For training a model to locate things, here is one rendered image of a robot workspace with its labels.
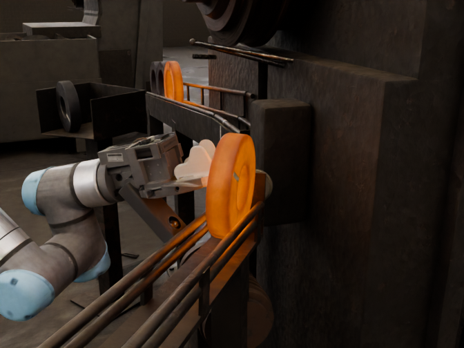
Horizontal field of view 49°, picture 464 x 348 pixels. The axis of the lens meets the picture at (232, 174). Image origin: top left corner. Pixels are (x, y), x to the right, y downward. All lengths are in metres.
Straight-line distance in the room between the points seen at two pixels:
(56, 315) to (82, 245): 0.99
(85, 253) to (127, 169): 0.16
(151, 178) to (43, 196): 0.19
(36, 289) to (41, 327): 1.03
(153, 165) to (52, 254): 0.20
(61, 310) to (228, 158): 1.26
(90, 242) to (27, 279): 0.15
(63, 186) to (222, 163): 0.28
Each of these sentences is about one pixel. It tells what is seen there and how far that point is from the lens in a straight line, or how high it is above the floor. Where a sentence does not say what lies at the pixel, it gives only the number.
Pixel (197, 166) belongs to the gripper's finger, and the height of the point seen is 0.76.
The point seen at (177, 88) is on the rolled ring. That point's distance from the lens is 1.81.
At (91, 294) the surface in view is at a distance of 1.90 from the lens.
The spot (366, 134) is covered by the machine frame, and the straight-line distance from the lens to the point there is 0.82.
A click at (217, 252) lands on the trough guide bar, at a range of 0.62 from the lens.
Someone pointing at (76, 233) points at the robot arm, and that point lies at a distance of 0.86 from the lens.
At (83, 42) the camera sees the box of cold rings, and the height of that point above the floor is 0.72.
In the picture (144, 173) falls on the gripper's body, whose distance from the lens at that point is 0.76.
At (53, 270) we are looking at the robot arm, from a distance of 0.80.
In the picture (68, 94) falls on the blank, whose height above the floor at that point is 0.72.
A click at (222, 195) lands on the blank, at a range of 0.67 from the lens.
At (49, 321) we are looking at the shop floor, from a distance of 1.81.
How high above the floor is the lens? 0.98
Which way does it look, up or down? 19 degrees down
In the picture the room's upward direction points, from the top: straight up
